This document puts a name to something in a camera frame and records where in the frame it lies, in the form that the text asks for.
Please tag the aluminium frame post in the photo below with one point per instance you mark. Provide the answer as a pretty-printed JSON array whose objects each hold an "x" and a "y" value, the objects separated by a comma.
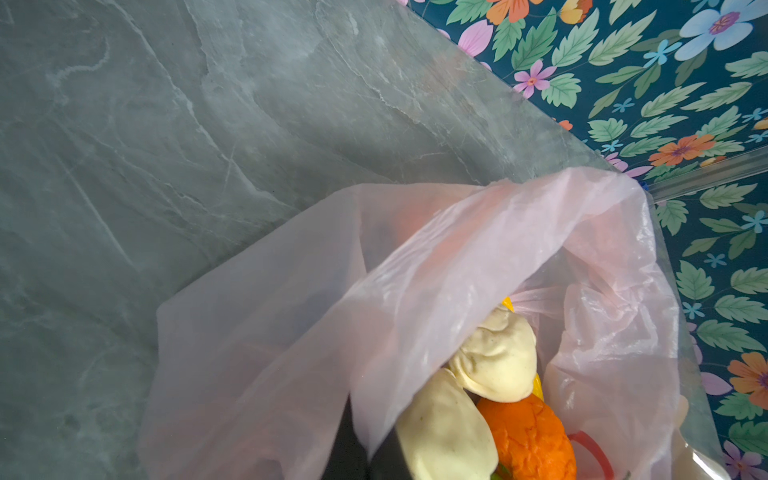
[{"x": 730, "y": 170}]

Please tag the fake beige garlic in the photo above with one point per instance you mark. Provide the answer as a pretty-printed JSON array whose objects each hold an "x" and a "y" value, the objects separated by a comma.
[
  {"x": 498, "y": 361},
  {"x": 443, "y": 435}
]

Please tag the pink plastic bag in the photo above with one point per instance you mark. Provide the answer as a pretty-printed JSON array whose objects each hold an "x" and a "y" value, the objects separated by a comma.
[{"x": 368, "y": 293}]

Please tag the fake dark grapes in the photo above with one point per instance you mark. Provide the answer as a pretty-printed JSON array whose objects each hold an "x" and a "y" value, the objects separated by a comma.
[{"x": 348, "y": 459}]

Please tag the fake yellow banana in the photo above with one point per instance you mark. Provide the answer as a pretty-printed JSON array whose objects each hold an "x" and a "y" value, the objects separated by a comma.
[{"x": 537, "y": 390}]

